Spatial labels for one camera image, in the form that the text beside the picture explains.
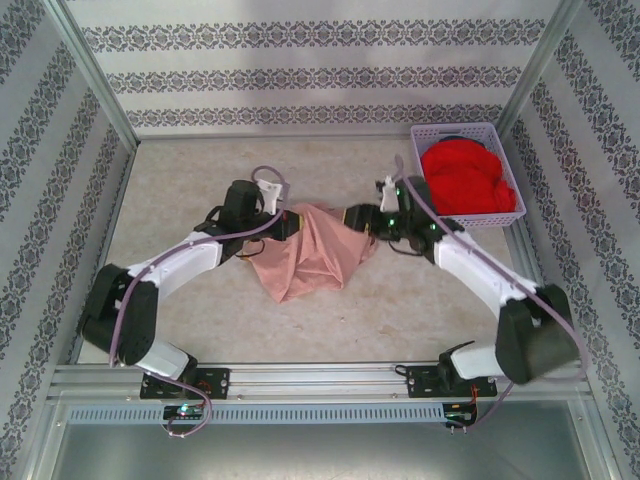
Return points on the pink t-shirt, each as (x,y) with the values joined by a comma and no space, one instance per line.
(310,255)

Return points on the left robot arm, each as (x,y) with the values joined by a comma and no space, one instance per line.
(185,255)

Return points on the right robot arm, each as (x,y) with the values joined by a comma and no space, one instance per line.
(475,270)

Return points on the lavender plastic basket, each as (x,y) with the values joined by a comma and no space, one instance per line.
(470,221)

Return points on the red garment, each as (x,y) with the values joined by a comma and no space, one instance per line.
(465,180)

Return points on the dark blue garment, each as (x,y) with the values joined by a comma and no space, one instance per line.
(452,136)

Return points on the grey metal sheet panel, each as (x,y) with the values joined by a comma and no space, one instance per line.
(320,455)

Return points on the aluminium frame bar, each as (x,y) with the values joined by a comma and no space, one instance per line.
(107,240)
(527,250)
(175,136)

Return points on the aluminium mounting rail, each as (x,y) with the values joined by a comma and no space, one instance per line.
(320,380)

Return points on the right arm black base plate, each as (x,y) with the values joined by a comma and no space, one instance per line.
(417,382)

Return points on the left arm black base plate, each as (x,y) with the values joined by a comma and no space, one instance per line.
(217,382)

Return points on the aluminium corner post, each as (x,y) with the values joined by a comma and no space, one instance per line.
(534,75)
(97,75)

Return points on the aluminium frame leg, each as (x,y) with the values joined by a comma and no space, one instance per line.
(597,440)
(47,440)

